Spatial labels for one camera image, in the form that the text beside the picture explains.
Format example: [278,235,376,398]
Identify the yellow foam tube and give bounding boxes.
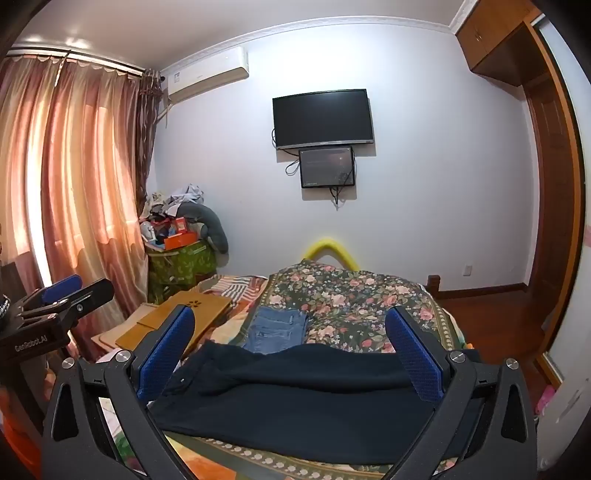
[302,234,361,271]

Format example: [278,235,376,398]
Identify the white air conditioner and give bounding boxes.
[166,46,250,104]

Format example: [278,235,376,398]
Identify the black cable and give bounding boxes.
[329,172,354,208]

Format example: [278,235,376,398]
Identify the orange box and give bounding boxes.
[164,232,198,251]

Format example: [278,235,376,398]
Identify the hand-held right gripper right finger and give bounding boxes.
[385,305,541,480]

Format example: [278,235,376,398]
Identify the wooden lap desk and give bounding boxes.
[115,291,232,354]

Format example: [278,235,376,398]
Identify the small black monitor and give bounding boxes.
[298,146,355,189]

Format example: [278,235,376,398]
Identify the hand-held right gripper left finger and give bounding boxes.
[41,304,204,480]

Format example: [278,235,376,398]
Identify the floral blanket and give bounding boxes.
[152,258,476,480]

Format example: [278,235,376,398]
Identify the black wall television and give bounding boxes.
[272,89,374,151]

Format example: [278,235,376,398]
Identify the folded blue jeans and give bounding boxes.
[241,307,309,355]

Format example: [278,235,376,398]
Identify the pile of clothes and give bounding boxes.
[139,184,205,223]

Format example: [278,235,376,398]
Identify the wooden door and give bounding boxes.
[524,23,583,296]

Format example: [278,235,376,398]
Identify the white curtain rail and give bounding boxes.
[9,42,147,75]

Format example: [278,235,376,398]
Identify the grey plush toy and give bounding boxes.
[178,203,230,254]

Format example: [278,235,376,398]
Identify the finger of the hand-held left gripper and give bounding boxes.
[23,278,115,325]
[21,274,84,315]

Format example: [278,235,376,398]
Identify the dark blue pants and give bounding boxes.
[148,340,462,453]

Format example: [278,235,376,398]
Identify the tan wooden board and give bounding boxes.
[90,302,161,361]

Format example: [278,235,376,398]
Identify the pink curtain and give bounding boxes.
[0,51,160,324]

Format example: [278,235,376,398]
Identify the wooden overhead cabinet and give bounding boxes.
[455,0,548,88]

